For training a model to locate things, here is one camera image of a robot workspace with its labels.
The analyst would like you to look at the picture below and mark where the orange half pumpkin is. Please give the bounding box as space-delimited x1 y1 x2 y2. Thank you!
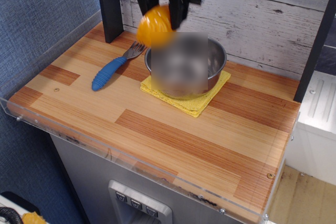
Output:
136 5 175 47

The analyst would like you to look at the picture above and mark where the stainless steel bowl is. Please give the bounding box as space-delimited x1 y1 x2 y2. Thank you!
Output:
145 34 227 100

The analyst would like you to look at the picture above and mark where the yellow folded cloth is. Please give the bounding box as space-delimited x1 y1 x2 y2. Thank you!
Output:
140 70 231 118

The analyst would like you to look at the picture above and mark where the clear acrylic table guard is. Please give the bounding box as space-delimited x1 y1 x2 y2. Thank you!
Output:
1 12 298 222

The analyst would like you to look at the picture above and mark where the grey cabinet with dispenser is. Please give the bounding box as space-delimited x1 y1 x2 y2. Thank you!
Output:
51 135 237 223

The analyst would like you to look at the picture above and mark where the white toy sink unit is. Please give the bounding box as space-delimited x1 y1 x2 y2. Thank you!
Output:
285 71 335 185

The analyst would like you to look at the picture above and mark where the orange object bottom left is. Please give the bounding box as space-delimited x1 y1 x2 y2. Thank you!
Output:
22 212 47 224

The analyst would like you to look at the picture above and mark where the blue handled fork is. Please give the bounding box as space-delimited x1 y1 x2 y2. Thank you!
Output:
91 41 146 91

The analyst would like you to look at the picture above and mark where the black right vertical post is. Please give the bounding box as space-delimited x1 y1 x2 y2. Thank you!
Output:
293 0 335 103

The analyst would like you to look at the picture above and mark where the black corrugated hose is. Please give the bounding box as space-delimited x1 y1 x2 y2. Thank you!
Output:
0 207 24 224

